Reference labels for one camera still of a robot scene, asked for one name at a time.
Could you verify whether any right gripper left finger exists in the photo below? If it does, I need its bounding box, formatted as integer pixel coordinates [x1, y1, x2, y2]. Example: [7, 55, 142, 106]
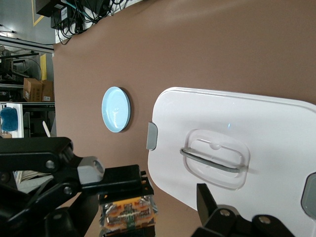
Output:
[37, 186, 101, 237]

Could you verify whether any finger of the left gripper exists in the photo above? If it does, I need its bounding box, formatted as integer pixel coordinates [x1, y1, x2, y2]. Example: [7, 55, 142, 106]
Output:
[0, 137, 143, 220]

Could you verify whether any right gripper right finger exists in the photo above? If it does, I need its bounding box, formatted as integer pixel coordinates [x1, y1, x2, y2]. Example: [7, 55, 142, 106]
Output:
[191, 183, 297, 237]

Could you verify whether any orange and black switch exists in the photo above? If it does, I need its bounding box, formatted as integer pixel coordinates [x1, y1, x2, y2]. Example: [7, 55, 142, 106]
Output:
[98, 170, 158, 237]

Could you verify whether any light blue round plate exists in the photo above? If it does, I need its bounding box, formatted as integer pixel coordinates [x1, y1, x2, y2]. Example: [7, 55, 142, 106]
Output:
[101, 85, 133, 133]

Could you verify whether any white plastic stick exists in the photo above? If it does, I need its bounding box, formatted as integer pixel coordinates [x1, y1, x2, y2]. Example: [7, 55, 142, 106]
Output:
[42, 120, 52, 138]

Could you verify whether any white lidded storage box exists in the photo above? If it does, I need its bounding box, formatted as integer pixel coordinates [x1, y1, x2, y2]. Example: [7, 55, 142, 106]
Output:
[147, 86, 316, 224]

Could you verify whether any brown cardboard box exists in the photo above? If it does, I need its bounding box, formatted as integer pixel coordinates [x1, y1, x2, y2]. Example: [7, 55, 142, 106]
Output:
[41, 80, 55, 102]
[23, 78, 43, 102]

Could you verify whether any blue cushion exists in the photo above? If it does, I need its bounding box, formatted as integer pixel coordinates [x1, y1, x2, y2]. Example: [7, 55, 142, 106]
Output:
[0, 107, 20, 131]

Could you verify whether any brown table cover sheet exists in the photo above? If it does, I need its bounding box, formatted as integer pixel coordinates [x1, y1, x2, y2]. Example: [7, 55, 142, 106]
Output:
[51, 0, 316, 237]

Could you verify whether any black device box with label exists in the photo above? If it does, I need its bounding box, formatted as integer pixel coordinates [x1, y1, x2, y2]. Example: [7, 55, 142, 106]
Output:
[50, 4, 75, 29]

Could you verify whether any plain black device box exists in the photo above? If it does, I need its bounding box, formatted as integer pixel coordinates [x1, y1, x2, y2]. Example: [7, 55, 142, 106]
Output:
[35, 0, 62, 17]

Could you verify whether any aluminium frame rail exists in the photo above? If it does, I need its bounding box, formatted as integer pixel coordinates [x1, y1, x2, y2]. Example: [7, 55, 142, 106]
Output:
[0, 37, 54, 53]

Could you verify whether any tangled black cable bundle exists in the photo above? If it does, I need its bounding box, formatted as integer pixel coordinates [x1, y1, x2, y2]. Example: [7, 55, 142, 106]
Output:
[55, 0, 139, 45]

